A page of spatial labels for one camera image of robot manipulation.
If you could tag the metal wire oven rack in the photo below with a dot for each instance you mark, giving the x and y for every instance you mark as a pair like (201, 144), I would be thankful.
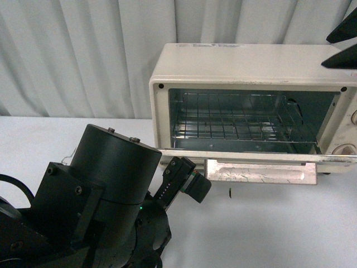
(207, 120)

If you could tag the beige oven knob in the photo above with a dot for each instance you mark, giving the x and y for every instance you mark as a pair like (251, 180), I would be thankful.
(345, 149)
(354, 118)

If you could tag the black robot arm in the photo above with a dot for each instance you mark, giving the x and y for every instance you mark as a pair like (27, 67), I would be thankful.
(83, 214)

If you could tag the beige upper oven knob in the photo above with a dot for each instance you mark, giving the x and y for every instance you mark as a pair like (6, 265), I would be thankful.
(354, 118)

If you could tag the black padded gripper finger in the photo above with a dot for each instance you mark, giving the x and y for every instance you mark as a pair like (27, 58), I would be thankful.
(198, 186)

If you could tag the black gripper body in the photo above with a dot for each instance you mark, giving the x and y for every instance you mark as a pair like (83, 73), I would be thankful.
(151, 228)

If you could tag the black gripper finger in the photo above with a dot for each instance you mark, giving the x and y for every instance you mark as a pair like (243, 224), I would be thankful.
(346, 30)
(345, 59)

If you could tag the beige lower oven knob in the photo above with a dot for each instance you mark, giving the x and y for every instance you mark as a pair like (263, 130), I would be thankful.
(345, 149)

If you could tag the cream glass oven door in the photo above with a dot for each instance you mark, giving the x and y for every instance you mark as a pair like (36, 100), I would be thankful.
(265, 168)

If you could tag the cream Toshiba toaster oven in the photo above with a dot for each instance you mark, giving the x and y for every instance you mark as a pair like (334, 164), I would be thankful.
(326, 97)

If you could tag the white pleated curtain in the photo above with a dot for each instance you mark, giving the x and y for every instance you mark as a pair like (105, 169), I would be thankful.
(95, 58)

